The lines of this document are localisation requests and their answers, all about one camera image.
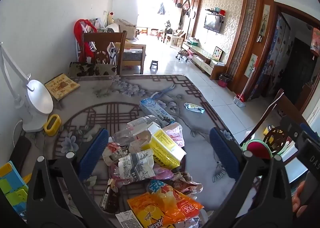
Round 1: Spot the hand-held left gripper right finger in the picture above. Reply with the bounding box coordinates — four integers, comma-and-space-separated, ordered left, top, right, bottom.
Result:
202, 127, 293, 228

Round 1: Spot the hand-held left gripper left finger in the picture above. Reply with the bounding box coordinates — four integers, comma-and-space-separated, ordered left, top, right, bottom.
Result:
26, 127, 110, 228

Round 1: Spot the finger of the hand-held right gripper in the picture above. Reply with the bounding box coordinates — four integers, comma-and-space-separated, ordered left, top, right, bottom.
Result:
279, 115, 304, 141
300, 122, 320, 144

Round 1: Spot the red bin with green rim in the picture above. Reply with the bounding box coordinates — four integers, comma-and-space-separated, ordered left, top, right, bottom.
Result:
241, 139, 274, 159

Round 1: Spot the black printed paper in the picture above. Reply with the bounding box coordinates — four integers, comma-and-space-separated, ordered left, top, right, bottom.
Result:
117, 149, 156, 181

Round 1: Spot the clear plastic bottle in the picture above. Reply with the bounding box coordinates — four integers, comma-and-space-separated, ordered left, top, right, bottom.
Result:
110, 115, 160, 146

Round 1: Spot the blue white toothpaste box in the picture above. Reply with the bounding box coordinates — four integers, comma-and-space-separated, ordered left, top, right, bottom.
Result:
139, 98, 176, 127

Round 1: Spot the person's right hand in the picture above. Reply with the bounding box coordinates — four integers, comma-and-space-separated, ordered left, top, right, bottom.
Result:
292, 180, 305, 215

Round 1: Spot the carved wooden chair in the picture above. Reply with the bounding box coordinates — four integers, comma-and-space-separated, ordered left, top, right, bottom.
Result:
69, 31, 128, 77
239, 88, 307, 158

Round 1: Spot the crumpled brown wrapper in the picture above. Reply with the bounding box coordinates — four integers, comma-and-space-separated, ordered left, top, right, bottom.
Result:
175, 172, 204, 196

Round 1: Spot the small black packet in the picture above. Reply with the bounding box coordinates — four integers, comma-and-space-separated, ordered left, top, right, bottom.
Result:
99, 179, 122, 213

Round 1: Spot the red white dustpan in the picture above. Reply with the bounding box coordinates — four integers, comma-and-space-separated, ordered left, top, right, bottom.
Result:
234, 64, 255, 107

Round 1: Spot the blue flat wrapper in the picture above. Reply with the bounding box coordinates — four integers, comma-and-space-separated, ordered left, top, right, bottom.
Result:
184, 103, 205, 114

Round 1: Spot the yellow carton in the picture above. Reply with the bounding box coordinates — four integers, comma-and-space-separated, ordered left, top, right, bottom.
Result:
140, 121, 187, 169

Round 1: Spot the printed door curtain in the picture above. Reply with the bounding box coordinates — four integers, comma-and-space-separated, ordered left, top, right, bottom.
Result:
250, 15, 292, 101

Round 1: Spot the red basket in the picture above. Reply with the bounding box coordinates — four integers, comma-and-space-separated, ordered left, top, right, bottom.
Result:
218, 74, 232, 88

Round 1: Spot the small white carton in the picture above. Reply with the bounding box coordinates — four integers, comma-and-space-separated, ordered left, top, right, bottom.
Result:
115, 209, 137, 228

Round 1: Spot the black flat device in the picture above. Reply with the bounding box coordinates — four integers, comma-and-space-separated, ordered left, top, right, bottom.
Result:
9, 135, 32, 168

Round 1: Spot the yellow brown book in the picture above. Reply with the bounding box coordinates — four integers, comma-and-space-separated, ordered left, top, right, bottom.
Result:
44, 73, 81, 101

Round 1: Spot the white desk lamp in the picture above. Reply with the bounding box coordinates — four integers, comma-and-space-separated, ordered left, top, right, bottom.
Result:
0, 42, 54, 133

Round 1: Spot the orange snack packet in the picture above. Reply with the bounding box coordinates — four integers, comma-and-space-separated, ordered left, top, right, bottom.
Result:
127, 180, 204, 228

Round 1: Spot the blue white plastic strip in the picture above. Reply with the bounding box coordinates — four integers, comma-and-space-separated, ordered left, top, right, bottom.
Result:
150, 84, 175, 99

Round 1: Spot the green blue colourful box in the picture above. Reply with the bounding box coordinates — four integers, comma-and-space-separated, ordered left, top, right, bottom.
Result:
0, 161, 29, 215

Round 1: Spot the long television cabinet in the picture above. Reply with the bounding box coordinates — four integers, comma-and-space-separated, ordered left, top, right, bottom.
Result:
182, 41, 228, 79

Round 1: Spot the colourful geometric framed picture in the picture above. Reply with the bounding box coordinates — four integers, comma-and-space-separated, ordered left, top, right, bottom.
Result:
212, 46, 225, 62

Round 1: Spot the rolling stool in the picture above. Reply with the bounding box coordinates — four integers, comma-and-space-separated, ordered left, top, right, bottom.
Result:
175, 49, 190, 63

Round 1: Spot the red bag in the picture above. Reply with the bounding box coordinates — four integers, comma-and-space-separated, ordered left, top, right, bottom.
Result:
74, 19, 98, 63

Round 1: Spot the plush toy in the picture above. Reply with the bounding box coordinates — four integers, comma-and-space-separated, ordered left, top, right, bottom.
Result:
106, 11, 116, 27

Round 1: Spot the floral wall picture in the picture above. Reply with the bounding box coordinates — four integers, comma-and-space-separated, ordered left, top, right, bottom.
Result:
246, 54, 258, 78

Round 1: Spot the red wall hanging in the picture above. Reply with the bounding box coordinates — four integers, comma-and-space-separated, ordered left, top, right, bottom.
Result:
310, 34, 320, 57

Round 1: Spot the wooden frame sofa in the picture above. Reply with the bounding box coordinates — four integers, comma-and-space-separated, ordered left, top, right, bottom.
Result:
105, 18, 147, 74

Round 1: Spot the tall wall scroll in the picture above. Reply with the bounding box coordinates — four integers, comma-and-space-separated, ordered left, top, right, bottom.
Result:
259, 5, 271, 43

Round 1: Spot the wall television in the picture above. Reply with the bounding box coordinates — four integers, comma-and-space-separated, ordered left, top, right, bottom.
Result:
204, 14, 222, 33

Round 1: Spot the wall shelf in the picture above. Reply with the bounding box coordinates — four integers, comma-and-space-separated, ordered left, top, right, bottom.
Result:
205, 8, 227, 18

